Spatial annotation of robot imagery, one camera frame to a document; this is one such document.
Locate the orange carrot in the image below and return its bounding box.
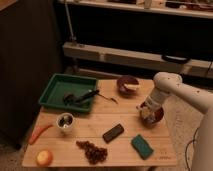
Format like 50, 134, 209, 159
29, 124, 52, 145

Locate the white cup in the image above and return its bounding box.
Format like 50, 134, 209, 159
56, 113, 74, 134

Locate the green plastic tray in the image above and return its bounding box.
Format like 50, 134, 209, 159
39, 74, 98, 113

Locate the small dark spoon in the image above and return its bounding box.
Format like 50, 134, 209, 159
98, 93, 118, 104

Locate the yellow apple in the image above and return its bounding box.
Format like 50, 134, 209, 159
36, 150, 53, 166

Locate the yellow banana piece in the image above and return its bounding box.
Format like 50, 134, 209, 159
125, 84, 139, 91

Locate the red bowl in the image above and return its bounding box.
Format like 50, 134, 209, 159
139, 103, 164, 126

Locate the bunch of dark grapes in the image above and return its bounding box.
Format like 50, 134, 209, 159
76, 141, 108, 164

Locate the dark cabinet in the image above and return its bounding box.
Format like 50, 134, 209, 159
0, 0, 62, 149

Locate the wooden shelf rack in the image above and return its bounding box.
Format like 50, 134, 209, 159
56, 0, 213, 78

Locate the purple bowl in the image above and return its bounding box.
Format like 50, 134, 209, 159
116, 75, 140, 95

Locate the metal pole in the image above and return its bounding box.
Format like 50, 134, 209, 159
64, 0, 77, 45

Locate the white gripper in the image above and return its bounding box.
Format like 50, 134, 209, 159
145, 88, 165, 111

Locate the brown chocolate bar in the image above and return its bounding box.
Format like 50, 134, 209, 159
103, 124, 124, 143

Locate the black handle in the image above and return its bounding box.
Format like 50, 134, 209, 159
161, 55, 191, 64

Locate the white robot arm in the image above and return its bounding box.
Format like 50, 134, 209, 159
145, 72, 213, 171

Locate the green sponge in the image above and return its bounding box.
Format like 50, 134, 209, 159
131, 134, 154, 160

